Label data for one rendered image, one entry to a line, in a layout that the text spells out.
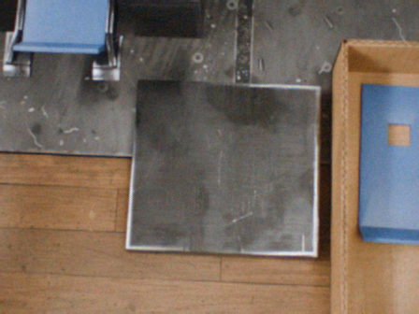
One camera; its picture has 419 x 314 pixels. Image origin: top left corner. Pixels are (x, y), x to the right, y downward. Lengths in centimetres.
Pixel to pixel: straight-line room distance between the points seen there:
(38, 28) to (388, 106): 32
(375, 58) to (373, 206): 13
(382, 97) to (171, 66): 20
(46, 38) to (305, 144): 25
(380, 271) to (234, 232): 13
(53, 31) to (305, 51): 24
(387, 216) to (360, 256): 4
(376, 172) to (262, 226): 12
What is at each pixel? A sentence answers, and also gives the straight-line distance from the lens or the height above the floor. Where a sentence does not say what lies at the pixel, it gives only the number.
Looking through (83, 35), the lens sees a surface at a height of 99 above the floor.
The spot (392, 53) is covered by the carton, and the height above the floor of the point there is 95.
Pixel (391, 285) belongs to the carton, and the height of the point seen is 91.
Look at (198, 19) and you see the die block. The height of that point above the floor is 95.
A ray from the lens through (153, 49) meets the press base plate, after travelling 80.
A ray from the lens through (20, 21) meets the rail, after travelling 73.
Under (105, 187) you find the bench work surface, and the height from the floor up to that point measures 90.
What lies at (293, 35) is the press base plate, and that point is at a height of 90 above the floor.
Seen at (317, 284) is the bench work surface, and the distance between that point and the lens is 74.
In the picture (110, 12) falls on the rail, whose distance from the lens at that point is 72.
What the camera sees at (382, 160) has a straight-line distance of 76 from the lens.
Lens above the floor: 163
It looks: 75 degrees down
